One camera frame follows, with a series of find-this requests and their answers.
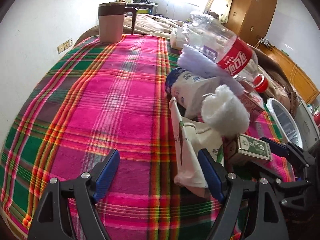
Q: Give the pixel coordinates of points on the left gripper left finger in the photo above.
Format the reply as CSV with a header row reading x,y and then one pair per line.
x,y
52,218

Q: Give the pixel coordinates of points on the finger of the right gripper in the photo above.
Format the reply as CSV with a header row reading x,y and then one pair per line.
x,y
295,155
245,166

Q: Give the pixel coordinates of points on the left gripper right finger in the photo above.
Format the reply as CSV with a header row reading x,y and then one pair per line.
x,y
252,203

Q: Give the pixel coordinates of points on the green brown small box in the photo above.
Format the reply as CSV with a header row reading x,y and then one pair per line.
x,y
244,148

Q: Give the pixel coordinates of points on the beige paper bag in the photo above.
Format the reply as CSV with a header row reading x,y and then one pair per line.
x,y
190,137

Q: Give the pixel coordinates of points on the white blue yogurt cup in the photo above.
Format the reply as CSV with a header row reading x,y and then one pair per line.
x,y
189,89

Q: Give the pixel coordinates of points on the clear cola plastic bottle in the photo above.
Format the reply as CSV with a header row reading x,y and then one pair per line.
x,y
234,55

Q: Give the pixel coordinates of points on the purple white medicine box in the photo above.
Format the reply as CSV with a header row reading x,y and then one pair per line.
x,y
209,52

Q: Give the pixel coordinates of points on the white trash bin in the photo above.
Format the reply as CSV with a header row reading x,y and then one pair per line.
x,y
284,120

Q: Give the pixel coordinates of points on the grey drawer nightstand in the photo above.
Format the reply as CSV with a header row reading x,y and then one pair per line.
x,y
308,130

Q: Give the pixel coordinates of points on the red cup on nightstand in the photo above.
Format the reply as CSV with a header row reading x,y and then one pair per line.
x,y
316,118

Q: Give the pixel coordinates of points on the red white small box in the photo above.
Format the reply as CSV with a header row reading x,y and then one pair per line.
x,y
254,104

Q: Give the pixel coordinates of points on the wooden headboard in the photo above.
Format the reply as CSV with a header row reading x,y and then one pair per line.
x,y
297,77

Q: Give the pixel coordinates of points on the plaid pink green bedsheet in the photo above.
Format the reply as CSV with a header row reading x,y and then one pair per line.
x,y
97,98

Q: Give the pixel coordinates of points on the wooden wardrobe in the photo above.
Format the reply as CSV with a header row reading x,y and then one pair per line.
x,y
251,19

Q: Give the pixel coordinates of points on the tissue pack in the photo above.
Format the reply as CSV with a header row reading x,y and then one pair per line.
x,y
177,39

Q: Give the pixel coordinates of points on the brown beige blanket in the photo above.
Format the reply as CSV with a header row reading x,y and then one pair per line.
x,y
283,92

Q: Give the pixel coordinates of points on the cluttered shelf desk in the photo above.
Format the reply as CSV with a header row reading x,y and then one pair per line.
x,y
143,6

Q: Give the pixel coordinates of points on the pink brown travel mug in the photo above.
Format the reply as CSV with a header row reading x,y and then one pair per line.
x,y
111,18

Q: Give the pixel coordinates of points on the wall power socket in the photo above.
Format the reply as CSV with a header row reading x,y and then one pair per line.
x,y
64,46

